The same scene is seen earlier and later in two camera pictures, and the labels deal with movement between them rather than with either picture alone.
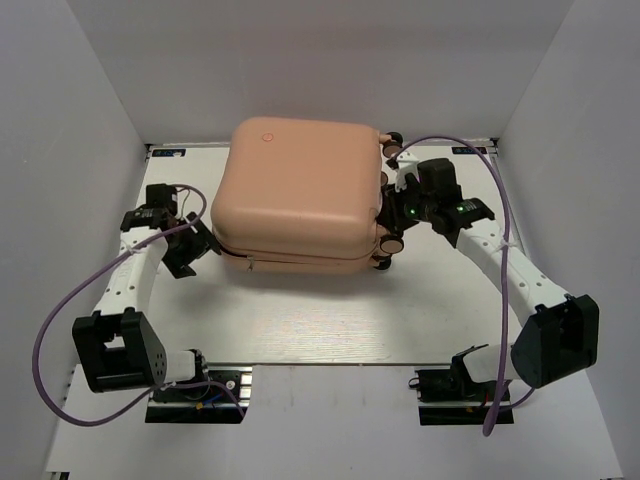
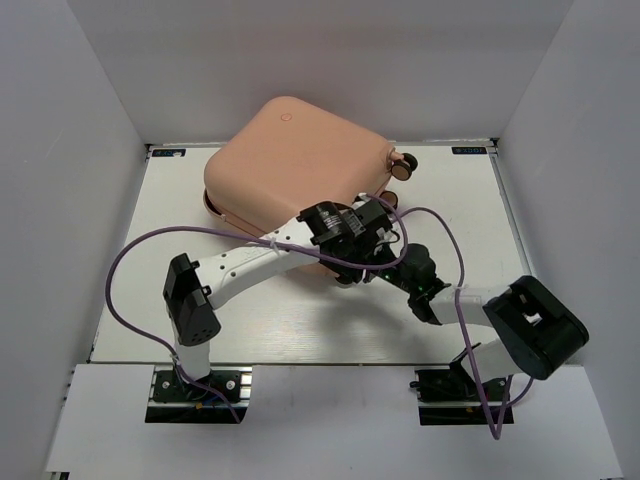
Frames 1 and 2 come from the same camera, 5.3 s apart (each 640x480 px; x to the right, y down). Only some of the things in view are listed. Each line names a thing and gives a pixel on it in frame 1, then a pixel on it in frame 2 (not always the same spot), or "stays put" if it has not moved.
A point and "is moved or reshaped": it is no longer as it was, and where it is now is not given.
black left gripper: [202, 243] to [345, 270]
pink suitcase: [302, 195] is moved or reshaped
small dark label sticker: [168, 152] stays put
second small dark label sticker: [466, 150] stays put
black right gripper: [388, 215] to [368, 274]
